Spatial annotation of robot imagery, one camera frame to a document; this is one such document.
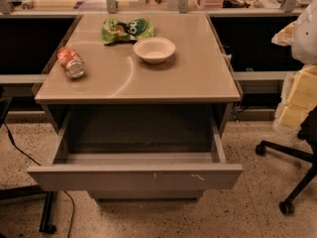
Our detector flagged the grey drawer cabinet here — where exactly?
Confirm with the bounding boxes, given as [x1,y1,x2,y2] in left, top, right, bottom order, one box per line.
[32,13,245,203]

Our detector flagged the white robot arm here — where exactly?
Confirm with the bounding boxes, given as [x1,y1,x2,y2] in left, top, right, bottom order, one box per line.
[271,0,317,133]

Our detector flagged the black floor cable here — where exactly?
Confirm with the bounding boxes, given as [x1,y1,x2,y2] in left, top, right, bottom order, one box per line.
[2,121,76,238]

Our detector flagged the orange soda can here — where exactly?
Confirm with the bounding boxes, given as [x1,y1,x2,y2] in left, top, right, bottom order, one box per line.
[56,47,85,78]

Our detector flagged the green chip bag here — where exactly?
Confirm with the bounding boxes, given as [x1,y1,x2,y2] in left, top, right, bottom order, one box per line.
[101,16,155,45]

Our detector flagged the black office chair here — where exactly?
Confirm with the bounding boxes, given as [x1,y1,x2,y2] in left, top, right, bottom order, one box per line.
[255,106,317,216]

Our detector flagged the grey drawer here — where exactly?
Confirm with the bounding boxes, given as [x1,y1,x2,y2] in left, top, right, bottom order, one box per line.
[28,106,242,191]
[88,190,204,202]

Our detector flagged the white paper bowl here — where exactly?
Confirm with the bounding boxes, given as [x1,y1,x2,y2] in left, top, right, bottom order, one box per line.
[133,37,175,64]

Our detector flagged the grey lower drawer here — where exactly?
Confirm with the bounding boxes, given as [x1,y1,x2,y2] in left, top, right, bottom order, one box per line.
[88,190,204,202]

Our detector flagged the grey top drawer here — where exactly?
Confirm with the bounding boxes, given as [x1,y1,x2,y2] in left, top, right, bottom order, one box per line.
[28,106,242,191]

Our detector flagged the yellow white gripper body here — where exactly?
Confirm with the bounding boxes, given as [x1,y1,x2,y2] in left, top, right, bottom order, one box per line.
[273,64,317,132]

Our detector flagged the black stand base left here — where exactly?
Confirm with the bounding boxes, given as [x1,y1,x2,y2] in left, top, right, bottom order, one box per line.
[0,87,56,234]

